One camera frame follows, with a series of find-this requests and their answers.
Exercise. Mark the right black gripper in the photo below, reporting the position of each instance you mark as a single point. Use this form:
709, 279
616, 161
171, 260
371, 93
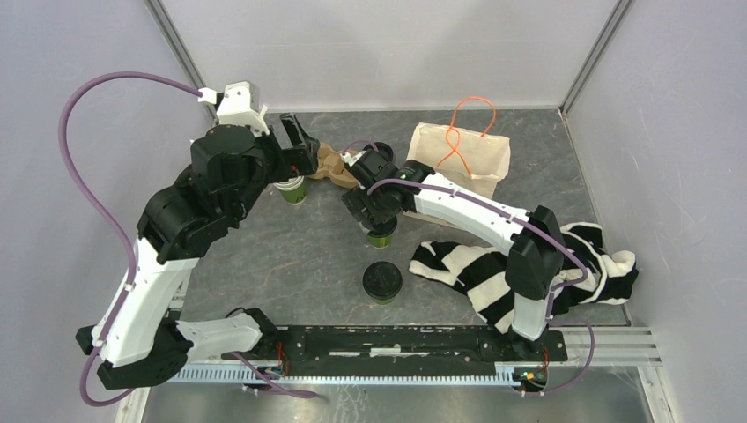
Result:
358, 198

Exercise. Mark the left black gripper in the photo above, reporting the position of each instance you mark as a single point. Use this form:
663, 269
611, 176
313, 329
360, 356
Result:
300, 159

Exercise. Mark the black coffee lid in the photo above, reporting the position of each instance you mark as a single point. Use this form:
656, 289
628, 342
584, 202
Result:
382, 277

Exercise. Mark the green paper coffee cup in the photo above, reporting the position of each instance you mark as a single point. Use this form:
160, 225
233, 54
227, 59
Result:
382, 299

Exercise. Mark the brown paper bag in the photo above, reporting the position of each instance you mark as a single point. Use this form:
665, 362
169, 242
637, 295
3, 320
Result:
474, 160

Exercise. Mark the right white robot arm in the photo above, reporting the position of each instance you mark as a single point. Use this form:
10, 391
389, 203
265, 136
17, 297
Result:
531, 240

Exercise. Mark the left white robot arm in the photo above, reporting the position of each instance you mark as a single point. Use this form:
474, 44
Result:
139, 343

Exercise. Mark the brown cardboard cup carrier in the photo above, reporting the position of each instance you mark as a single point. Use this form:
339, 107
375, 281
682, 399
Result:
331, 166

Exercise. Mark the stack of paper cups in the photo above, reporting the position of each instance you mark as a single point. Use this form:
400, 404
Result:
292, 191

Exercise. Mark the stack of black lids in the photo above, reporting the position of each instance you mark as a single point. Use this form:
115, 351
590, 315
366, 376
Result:
385, 152

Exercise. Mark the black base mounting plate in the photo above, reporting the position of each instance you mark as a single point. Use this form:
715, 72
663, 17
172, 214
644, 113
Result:
408, 350

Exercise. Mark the black white striped cloth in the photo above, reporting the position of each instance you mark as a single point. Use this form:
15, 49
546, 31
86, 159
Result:
478, 273

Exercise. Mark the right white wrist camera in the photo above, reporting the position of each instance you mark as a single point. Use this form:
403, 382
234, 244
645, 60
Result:
349, 160

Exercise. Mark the aluminium frame rail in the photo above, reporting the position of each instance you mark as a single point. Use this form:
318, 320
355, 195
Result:
588, 347

